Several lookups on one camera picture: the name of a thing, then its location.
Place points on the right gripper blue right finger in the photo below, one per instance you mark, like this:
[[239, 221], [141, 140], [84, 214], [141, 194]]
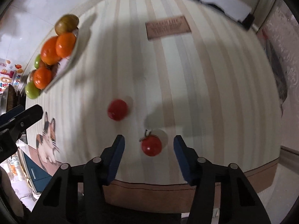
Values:
[[187, 159]]

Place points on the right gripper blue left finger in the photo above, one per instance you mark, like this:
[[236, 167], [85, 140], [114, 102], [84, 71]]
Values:
[[112, 158]]

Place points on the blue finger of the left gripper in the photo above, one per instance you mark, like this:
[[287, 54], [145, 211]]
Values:
[[11, 114]]

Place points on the green apple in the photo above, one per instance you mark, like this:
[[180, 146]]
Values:
[[37, 61], [32, 91]]

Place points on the red cherry tomato with stem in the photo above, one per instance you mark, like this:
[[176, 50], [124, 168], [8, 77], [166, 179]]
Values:
[[151, 145]]

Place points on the small orange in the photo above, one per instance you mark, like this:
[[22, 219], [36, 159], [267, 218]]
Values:
[[42, 77], [65, 44]]

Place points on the large orange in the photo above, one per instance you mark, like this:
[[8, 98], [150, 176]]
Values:
[[48, 52]]

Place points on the small orange front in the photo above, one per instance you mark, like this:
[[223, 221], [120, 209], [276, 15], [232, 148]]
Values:
[[65, 44]]

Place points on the brown apple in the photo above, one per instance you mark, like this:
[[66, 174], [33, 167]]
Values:
[[31, 76], [67, 23]]

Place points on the blue kitchen cabinet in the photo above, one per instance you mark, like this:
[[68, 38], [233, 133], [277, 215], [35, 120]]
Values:
[[38, 178]]

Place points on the steel wok with lid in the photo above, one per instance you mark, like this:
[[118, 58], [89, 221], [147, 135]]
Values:
[[8, 100]]

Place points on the oval floral ceramic plate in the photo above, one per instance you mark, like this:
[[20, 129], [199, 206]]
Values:
[[63, 65]]

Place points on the striped tablecloth with cat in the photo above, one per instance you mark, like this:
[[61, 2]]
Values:
[[183, 69]]

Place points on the colourful wall stickers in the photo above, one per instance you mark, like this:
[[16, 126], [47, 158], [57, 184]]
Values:
[[10, 74]]

